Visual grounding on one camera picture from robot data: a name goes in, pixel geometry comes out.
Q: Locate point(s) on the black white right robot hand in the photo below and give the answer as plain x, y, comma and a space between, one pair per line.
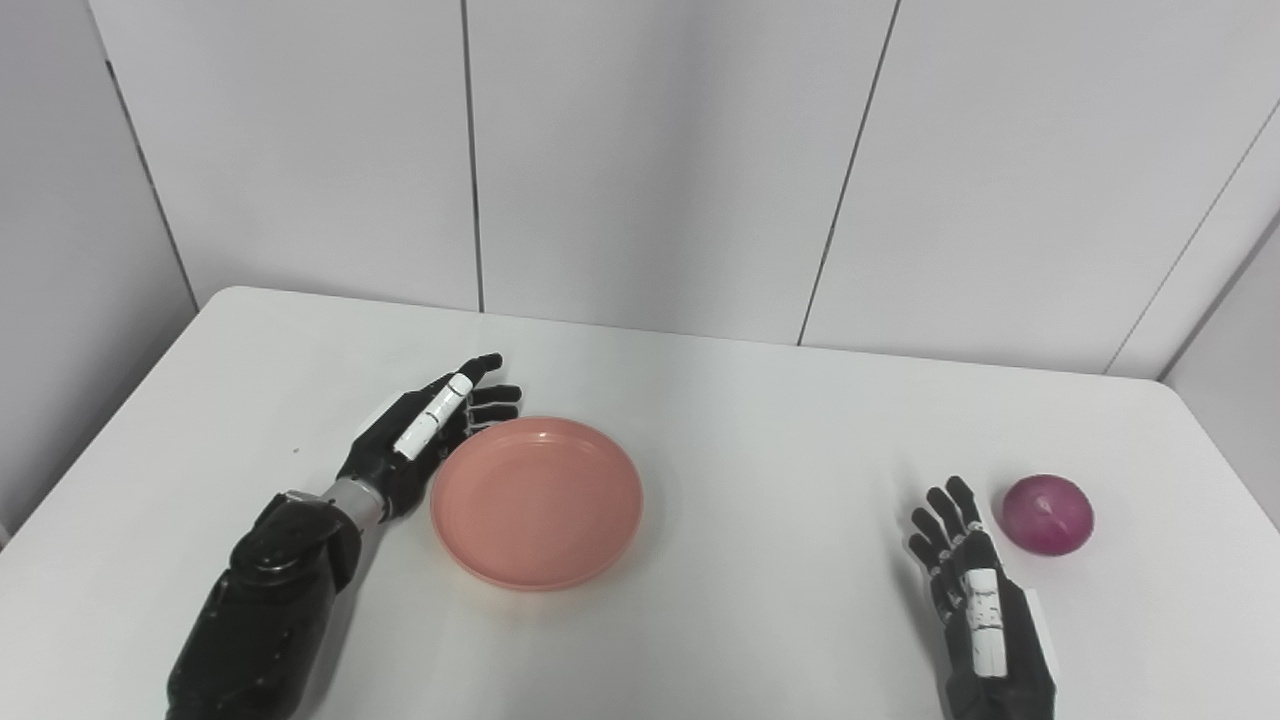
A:
985, 630

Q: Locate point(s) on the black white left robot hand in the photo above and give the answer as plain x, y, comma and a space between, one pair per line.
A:
415, 435

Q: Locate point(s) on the purple red onion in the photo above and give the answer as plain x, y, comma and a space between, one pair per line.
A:
1048, 515

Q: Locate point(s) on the pink round plate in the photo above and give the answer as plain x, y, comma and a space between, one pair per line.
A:
537, 505

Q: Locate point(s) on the white wall corner post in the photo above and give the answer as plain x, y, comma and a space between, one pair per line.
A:
1200, 260

